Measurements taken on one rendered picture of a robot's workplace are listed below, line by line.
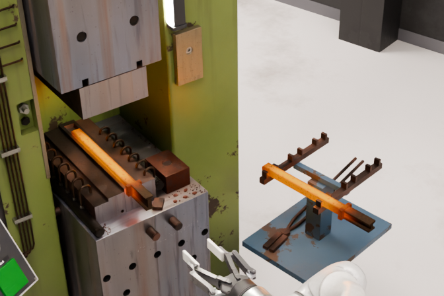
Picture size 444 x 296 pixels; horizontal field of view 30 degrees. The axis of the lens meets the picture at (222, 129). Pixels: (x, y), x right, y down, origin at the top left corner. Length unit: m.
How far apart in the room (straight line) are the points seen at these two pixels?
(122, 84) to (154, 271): 0.63
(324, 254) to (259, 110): 2.04
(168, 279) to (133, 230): 0.27
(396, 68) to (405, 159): 0.94
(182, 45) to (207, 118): 0.31
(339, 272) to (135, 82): 0.74
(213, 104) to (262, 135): 1.78
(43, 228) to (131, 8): 0.75
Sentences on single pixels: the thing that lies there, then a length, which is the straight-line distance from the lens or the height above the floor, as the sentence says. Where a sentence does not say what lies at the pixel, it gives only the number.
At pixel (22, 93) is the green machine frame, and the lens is 2.25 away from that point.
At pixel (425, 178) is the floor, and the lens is 4.16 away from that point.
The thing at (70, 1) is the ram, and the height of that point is 1.60.
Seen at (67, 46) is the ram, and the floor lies 1.49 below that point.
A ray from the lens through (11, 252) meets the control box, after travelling 2.15.
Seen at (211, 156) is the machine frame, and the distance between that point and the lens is 2.72.
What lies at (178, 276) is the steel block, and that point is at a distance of 2.62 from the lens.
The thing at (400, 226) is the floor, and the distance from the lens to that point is 3.84.
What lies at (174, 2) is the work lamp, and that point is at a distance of 2.33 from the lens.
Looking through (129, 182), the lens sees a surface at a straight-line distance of 2.39.
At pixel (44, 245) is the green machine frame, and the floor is 0.80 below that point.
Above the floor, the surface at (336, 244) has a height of 0.67.
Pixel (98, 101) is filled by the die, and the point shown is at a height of 1.31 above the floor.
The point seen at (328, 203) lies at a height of 0.94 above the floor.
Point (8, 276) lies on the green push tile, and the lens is 2.14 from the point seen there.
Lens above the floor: 2.43
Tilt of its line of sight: 33 degrees down
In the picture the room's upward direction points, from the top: 1 degrees counter-clockwise
